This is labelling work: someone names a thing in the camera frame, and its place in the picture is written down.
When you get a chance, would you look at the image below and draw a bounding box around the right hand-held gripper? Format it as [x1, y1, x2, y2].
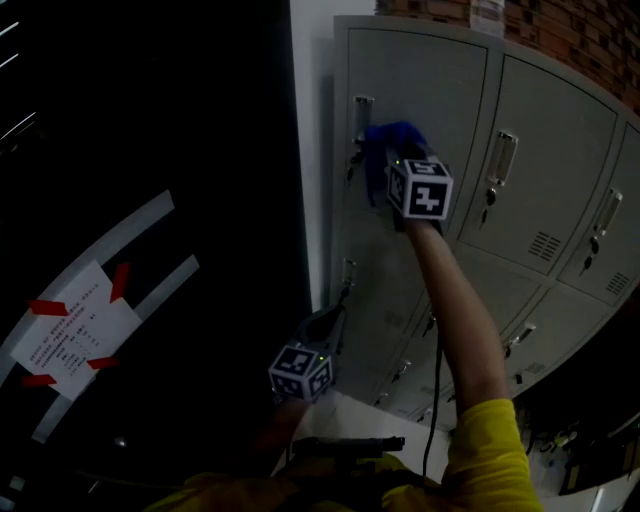
[384, 142, 455, 234]

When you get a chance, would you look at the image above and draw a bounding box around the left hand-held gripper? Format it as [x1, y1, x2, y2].
[268, 304, 349, 404]

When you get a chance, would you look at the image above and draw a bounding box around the blue wiping cloth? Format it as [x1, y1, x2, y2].
[362, 119, 429, 207]

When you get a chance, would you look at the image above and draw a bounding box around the grey metal locker door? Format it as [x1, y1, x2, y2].
[346, 27, 489, 229]

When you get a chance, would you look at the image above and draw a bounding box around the person's right forearm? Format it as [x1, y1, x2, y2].
[404, 219, 511, 416]

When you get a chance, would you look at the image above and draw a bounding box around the person's left forearm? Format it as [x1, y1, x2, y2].
[254, 397, 311, 461]

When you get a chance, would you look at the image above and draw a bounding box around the grey metal locker cabinet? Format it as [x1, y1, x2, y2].
[329, 14, 640, 426]

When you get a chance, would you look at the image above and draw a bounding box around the clear plastic bottle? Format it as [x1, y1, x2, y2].
[468, 0, 505, 29]

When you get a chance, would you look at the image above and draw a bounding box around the person's yellow shirt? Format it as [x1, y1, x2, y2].
[144, 397, 544, 512]

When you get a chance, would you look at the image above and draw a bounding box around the white printed notice sheet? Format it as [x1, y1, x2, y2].
[9, 259, 144, 401]

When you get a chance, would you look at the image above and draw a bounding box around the brown wooden crate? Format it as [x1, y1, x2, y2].
[559, 439, 640, 496]

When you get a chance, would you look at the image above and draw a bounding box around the black chest mount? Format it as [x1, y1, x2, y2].
[292, 435, 406, 471]

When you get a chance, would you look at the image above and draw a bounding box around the black cable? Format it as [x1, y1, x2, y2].
[422, 329, 444, 479]

